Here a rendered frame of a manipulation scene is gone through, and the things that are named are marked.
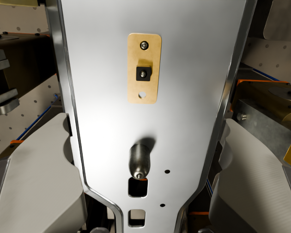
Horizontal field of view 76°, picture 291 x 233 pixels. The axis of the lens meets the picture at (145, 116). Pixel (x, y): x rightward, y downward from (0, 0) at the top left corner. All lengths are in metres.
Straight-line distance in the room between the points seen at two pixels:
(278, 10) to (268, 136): 0.15
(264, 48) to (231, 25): 0.39
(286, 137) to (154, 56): 0.17
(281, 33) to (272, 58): 0.35
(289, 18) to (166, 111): 0.18
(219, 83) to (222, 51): 0.04
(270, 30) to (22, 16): 0.53
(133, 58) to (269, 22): 0.17
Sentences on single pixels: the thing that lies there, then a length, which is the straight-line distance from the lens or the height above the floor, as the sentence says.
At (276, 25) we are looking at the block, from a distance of 0.30.
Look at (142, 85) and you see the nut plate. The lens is 0.24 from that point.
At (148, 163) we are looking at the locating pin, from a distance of 0.26.
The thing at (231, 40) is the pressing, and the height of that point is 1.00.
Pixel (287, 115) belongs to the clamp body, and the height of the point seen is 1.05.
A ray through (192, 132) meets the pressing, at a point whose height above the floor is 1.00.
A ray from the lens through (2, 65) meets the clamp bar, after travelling 0.22.
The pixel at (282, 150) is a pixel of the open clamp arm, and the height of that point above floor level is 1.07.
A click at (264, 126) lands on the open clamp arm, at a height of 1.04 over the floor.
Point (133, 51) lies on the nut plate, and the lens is 0.23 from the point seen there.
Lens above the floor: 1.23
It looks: 62 degrees down
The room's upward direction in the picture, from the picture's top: 177 degrees clockwise
